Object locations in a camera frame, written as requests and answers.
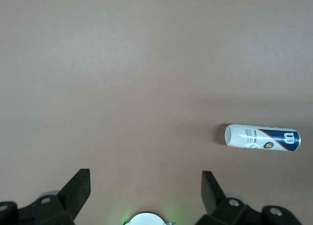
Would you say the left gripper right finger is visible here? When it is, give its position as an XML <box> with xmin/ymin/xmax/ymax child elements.
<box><xmin>195</xmin><ymin>170</ymin><xmax>300</xmax><ymax>225</ymax></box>

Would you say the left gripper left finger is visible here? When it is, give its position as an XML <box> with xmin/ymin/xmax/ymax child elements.
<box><xmin>0</xmin><ymin>168</ymin><xmax>91</xmax><ymax>225</ymax></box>

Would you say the white blue tennis ball can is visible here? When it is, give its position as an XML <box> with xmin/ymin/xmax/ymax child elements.
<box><xmin>224</xmin><ymin>123</ymin><xmax>302</xmax><ymax>153</ymax></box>

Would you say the brown table mat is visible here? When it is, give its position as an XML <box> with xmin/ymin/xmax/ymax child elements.
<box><xmin>0</xmin><ymin>0</ymin><xmax>313</xmax><ymax>225</ymax></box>

